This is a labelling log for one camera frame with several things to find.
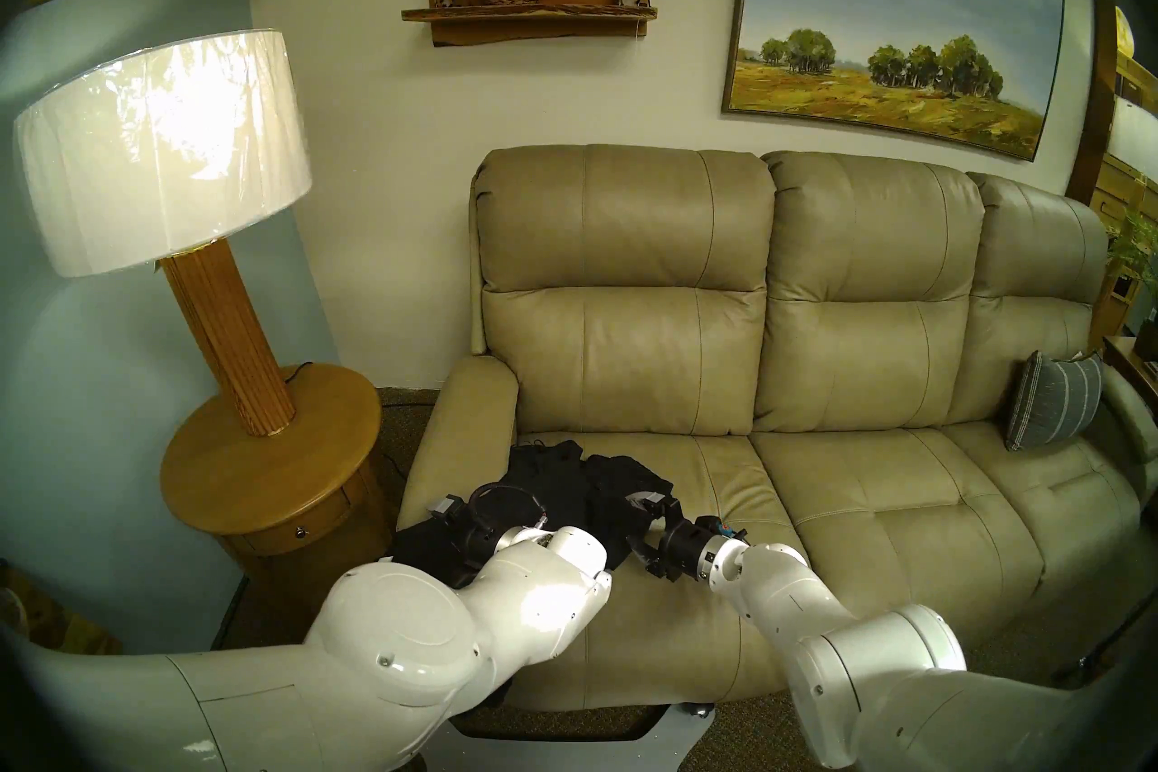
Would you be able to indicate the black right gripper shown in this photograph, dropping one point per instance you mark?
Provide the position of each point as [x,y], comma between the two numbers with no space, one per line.
[686,551]

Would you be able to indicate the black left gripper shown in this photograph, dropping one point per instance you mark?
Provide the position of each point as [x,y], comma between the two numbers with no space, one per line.
[470,549]

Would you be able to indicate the black jacket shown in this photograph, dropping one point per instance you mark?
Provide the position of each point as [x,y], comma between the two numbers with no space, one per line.
[561,481]

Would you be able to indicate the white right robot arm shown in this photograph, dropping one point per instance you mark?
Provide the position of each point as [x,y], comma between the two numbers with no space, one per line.
[814,616]

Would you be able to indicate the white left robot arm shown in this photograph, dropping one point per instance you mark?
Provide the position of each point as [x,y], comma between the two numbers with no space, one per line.
[407,644]

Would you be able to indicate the beige leather sofa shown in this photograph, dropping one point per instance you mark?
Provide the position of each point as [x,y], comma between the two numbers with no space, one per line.
[859,327]

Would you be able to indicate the round wooden side table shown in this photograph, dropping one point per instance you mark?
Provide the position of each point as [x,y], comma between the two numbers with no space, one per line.
[271,472]

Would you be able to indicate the leaning framed picture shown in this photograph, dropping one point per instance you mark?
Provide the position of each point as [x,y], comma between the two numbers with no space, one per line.
[54,625]

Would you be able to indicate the grey striped pillow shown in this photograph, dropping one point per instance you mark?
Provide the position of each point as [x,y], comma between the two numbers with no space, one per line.
[1054,399]

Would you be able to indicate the table lamp with white shade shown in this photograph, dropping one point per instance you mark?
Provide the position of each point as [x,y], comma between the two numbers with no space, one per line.
[163,146]

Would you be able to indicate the dark wooden end table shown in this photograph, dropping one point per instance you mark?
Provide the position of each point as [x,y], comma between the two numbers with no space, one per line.
[1135,368]

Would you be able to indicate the small leafy potted plant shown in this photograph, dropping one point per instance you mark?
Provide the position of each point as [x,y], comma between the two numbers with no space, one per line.
[1138,250]

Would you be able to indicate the wooden cabinet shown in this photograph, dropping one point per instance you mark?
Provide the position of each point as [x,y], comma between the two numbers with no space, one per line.
[1117,182]

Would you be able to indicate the framed landscape painting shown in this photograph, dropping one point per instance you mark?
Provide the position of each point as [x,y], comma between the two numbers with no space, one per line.
[896,1]

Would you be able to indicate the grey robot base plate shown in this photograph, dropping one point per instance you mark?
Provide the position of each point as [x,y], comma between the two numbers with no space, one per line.
[588,748]

